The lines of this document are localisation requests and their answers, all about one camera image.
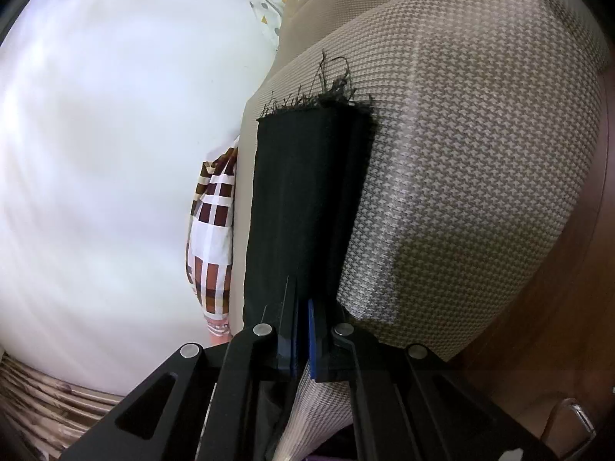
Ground beige houndstooth bed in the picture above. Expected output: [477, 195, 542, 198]
[226, 0, 608, 461]

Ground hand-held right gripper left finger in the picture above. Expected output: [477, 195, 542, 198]
[60, 276, 308, 461]

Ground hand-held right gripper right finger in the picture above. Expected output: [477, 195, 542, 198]
[306, 298, 559, 461]

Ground black pants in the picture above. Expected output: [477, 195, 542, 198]
[243, 50, 376, 461]

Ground white polka dot cloth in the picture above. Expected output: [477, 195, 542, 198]
[206, 0, 299, 50]

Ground beige striped curtain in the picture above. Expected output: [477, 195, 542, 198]
[0, 352, 125, 461]

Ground brown white plaid cloth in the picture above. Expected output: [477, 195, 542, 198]
[185, 137, 240, 347]

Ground silver metal handle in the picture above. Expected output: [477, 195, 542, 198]
[540, 398, 599, 445]

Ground brown wooden bed frame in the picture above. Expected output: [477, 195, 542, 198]
[454, 58, 615, 461]

